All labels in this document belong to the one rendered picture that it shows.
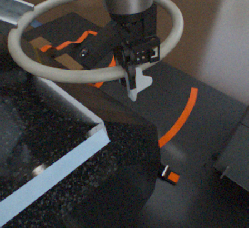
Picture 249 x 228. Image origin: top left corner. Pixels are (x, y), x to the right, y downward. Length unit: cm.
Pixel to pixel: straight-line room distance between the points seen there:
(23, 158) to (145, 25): 37
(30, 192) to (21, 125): 16
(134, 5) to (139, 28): 7
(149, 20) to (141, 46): 5
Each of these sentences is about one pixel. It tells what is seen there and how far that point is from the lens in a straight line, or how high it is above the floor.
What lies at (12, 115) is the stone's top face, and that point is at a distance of 64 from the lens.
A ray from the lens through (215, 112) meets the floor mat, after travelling 177.
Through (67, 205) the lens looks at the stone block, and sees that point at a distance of 56.
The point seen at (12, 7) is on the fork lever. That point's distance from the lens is 88.
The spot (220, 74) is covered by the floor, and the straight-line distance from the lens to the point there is 212.
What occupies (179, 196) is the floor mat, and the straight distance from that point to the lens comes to 138.
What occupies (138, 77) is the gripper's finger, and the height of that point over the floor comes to 93.
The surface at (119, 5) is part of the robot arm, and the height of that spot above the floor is 109.
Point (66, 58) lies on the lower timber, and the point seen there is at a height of 15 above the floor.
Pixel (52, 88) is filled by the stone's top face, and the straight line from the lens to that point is 68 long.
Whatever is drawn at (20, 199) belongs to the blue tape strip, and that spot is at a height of 80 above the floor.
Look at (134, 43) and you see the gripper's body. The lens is 48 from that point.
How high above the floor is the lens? 127
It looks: 48 degrees down
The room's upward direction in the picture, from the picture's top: straight up
